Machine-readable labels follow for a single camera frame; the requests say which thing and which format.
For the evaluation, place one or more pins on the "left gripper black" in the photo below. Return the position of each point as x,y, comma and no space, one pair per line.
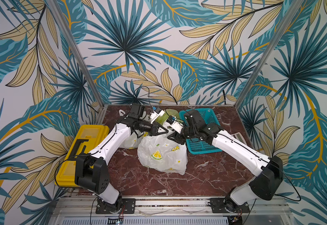
154,128

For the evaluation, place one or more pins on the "metal corner post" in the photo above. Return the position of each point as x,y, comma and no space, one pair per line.
63,25
294,7

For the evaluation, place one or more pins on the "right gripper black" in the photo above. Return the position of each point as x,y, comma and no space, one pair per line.
177,135

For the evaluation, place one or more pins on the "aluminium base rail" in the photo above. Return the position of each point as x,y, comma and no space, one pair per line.
171,210

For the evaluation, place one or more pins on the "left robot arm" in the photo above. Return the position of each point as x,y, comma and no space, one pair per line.
91,170

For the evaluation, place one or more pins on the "white calculator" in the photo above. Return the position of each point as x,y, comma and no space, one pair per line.
238,136

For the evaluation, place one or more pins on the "yellow plastic toolbox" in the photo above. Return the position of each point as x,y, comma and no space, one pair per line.
87,138

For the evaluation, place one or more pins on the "left metal corner post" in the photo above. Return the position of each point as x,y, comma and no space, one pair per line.
63,25

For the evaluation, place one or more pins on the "right metal corner post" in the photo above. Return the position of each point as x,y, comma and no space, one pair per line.
294,7

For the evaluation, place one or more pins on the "green avocado print plastic bag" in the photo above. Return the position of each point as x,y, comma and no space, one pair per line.
162,119

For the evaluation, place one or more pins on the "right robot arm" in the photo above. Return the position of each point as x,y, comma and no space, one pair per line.
267,171

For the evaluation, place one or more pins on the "teal plastic basket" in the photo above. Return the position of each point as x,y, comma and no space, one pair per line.
195,146

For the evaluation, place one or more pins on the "white lemon print plastic bags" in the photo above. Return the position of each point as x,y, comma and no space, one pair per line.
162,154

